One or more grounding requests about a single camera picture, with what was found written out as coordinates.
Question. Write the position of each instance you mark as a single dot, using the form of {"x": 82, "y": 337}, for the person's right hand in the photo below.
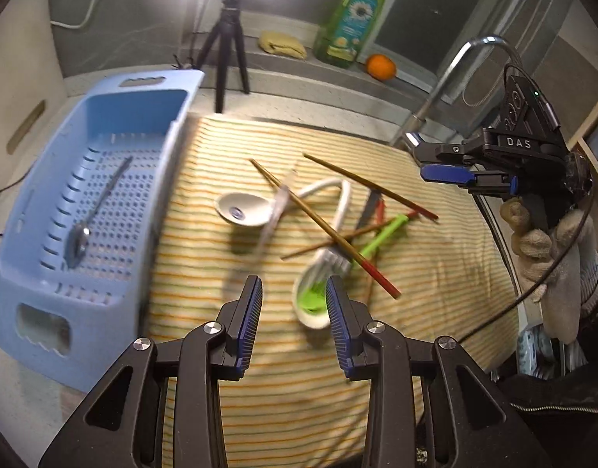
{"x": 562, "y": 278}

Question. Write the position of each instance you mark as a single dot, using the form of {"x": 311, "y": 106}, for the black tripod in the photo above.
{"x": 229, "y": 14}

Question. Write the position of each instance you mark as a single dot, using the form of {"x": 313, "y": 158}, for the blue plastic basket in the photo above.
{"x": 35, "y": 253}

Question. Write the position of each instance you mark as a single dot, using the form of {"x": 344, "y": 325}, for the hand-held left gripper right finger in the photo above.
{"x": 337, "y": 324}

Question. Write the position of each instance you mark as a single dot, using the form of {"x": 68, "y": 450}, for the metal fork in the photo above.
{"x": 335, "y": 261}

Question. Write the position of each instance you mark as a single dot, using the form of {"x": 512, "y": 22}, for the red-tipped wooden chopstick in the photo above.
{"x": 303, "y": 251}
{"x": 313, "y": 218}
{"x": 357, "y": 180}
{"x": 379, "y": 210}

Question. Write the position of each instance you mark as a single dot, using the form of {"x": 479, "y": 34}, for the chrome faucet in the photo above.
{"x": 447, "y": 75}

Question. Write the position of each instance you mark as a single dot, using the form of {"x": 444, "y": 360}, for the blue patterned packet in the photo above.
{"x": 528, "y": 351}

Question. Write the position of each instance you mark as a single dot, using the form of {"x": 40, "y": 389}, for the yellow cleaning cloth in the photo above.
{"x": 281, "y": 45}

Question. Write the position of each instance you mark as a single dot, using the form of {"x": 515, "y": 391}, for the white ceramic spoon blue print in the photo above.
{"x": 235, "y": 212}

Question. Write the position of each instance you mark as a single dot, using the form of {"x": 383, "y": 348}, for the orange fruit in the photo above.
{"x": 380, "y": 67}

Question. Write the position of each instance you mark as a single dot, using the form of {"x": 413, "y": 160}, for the green dish soap bottle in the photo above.
{"x": 350, "y": 24}

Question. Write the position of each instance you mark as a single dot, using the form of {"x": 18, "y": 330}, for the green plastic spoon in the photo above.
{"x": 384, "y": 234}

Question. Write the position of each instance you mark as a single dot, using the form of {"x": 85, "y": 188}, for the metal spoon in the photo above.
{"x": 77, "y": 246}

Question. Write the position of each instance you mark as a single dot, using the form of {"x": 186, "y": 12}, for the person's black jacket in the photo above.
{"x": 562, "y": 438}

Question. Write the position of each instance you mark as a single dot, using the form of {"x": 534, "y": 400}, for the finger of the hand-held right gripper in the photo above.
{"x": 447, "y": 174}
{"x": 450, "y": 152}

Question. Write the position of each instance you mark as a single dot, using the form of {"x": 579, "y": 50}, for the translucent white plastic utensil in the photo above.
{"x": 279, "y": 204}

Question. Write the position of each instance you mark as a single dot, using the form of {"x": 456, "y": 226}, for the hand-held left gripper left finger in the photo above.
{"x": 247, "y": 324}

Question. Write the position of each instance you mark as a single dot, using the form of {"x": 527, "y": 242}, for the striped cloth mat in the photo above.
{"x": 289, "y": 399}

